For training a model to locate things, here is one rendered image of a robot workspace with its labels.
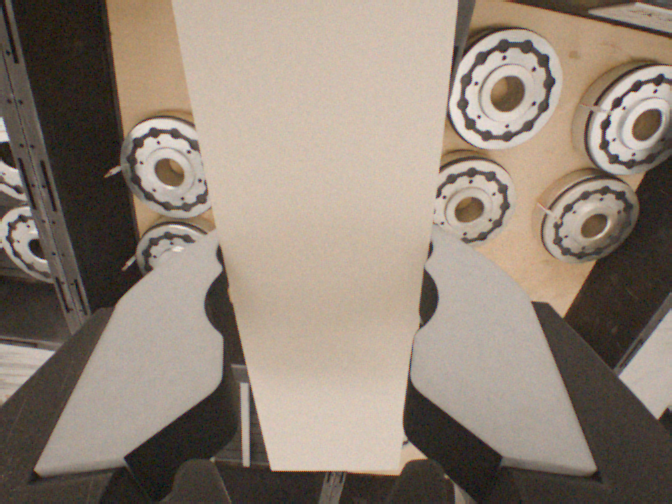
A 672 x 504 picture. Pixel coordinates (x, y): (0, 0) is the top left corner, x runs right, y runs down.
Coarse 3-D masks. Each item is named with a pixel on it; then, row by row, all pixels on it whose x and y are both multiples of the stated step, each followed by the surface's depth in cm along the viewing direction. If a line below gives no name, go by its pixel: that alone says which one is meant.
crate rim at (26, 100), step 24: (0, 0) 21; (0, 24) 22; (24, 48) 23; (24, 72) 23; (24, 96) 24; (24, 120) 25; (48, 144) 26; (48, 168) 27; (48, 192) 28; (48, 216) 29; (72, 240) 30; (72, 264) 31; (72, 288) 33
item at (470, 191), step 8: (456, 192) 35; (464, 192) 34; (472, 192) 34; (480, 192) 34; (448, 200) 35; (456, 200) 35; (480, 200) 35; (488, 200) 35; (448, 208) 35; (488, 208) 35; (448, 216) 36; (480, 216) 36; (488, 216) 36; (456, 224) 36; (464, 224) 36; (472, 224) 36; (480, 224) 36
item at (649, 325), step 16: (464, 0) 21; (656, 0) 21; (464, 16) 22; (464, 32) 22; (448, 96) 24; (656, 304) 34; (656, 320) 35; (640, 336) 36; (624, 352) 37; (624, 368) 38
